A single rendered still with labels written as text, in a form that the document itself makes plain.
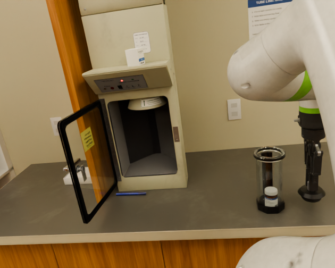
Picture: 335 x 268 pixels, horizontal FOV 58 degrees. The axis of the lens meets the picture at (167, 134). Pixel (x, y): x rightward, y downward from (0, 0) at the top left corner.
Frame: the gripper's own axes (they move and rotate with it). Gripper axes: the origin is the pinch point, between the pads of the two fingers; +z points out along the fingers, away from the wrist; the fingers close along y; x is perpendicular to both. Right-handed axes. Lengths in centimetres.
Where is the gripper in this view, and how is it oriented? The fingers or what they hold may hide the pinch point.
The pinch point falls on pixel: (311, 179)
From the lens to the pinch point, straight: 121.0
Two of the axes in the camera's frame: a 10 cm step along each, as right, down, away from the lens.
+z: 1.3, 9.4, 3.3
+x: 9.8, -0.8, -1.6
